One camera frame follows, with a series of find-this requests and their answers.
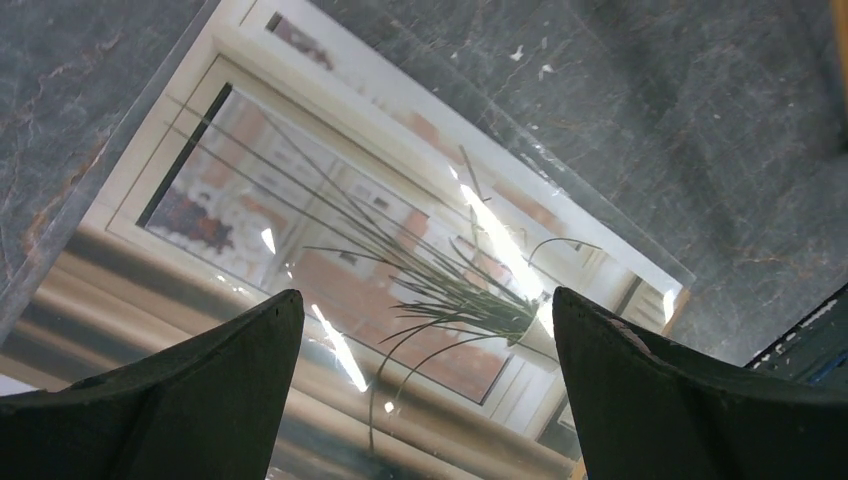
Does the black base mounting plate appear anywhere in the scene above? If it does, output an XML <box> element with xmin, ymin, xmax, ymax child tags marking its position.
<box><xmin>745</xmin><ymin>287</ymin><xmax>847</xmax><ymax>393</ymax></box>

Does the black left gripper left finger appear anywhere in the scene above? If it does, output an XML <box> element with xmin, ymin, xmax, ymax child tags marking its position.
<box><xmin>1</xmin><ymin>290</ymin><xmax>305</xmax><ymax>479</ymax></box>

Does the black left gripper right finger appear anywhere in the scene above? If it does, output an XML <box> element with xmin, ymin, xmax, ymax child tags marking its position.
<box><xmin>552</xmin><ymin>287</ymin><xmax>847</xmax><ymax>479</ymax></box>

